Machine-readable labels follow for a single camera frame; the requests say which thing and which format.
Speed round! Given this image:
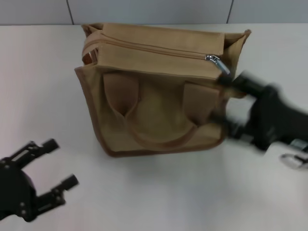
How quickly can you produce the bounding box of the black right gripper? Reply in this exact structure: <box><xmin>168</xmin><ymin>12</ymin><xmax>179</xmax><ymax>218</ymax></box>
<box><xmin>209</xmin><ymin>71</ymin><xmax>308</xmax><ymax>151</ymax></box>

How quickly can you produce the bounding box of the khaki fabric food bag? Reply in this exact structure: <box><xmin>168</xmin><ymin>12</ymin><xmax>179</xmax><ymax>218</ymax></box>
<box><xmin>74</xmin><ymin>23</ymin><xmax>252</xmax><ymax>159</ymax></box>

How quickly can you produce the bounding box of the silver metal zipper pull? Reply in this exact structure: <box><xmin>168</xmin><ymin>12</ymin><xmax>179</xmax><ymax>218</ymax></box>
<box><xmin>204</xmin><ymin>54</ymin><xmax>231</xmax><ymax>76</ymax></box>

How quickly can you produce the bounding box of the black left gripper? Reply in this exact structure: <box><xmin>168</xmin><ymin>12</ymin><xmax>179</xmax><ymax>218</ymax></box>
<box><xmin>0</xmin><ymin>138</ymin><xmax>80</xmax><ymax>222</ymax></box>

